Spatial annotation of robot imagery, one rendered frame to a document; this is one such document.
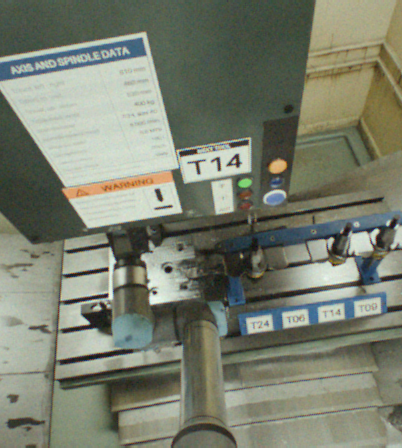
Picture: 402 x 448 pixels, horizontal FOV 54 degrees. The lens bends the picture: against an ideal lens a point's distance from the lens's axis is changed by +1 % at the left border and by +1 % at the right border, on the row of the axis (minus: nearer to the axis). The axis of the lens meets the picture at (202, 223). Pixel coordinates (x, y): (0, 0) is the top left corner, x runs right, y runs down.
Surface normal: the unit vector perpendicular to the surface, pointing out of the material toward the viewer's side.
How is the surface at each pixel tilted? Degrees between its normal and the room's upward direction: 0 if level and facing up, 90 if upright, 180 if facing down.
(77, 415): 0
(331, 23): 90
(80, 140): 90
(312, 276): 0
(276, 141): 90
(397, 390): 24
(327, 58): 90
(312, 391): 7
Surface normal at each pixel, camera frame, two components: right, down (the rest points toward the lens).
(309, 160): -0.11, -0.52
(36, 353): 0.30, -0.55
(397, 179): -0.50, -0.40
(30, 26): 0.13, 0.83
